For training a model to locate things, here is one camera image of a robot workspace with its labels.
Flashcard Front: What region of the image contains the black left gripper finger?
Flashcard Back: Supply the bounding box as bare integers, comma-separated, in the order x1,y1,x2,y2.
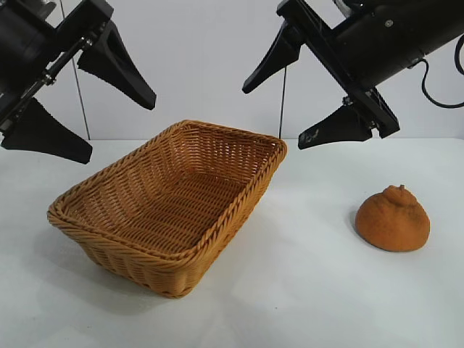
1,96,94,165
77,19,158,111

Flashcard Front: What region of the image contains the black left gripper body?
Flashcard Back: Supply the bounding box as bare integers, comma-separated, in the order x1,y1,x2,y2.
0,0,116,137

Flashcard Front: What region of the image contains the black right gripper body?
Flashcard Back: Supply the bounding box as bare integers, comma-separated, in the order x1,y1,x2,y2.
276,0,426,139

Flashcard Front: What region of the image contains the black short cable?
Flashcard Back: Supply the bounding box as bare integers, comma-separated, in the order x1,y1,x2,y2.
452,34,464,75

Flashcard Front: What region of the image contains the black looping cable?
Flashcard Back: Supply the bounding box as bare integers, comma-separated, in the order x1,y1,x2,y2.
420,57,464,109

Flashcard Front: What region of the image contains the bumpy orange citrus fruit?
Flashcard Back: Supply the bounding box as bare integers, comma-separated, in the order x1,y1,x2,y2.
355,183,432,252

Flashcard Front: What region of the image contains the tan woven wicker basket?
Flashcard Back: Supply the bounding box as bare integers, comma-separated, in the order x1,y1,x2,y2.
46,119,289,299

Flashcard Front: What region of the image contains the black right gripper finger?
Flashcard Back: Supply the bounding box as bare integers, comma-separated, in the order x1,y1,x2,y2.
241,20,302,94
297,104,373,150

